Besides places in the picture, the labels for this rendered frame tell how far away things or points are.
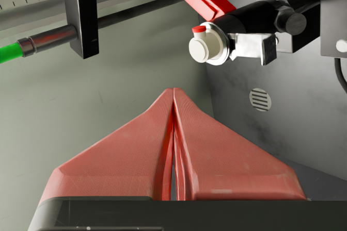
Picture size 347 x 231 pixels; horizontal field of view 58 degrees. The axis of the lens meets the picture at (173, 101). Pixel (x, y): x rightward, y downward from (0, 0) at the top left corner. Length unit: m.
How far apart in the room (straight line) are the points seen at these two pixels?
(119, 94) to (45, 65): 0.12
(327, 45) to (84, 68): 0.31
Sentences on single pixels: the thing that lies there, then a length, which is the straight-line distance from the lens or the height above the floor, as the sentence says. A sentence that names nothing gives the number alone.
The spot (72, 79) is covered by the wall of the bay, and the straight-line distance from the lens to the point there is 0.46.
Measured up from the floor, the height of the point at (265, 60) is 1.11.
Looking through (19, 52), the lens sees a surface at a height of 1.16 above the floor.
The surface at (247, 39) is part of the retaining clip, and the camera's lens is 0.19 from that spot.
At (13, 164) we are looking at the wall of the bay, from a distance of 0.46.
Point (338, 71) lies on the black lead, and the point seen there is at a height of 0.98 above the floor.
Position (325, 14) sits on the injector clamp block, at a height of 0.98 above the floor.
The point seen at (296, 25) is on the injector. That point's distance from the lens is 0.22.
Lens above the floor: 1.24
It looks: 33 degrees down
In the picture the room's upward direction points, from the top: 120 degrees counter-clockwise
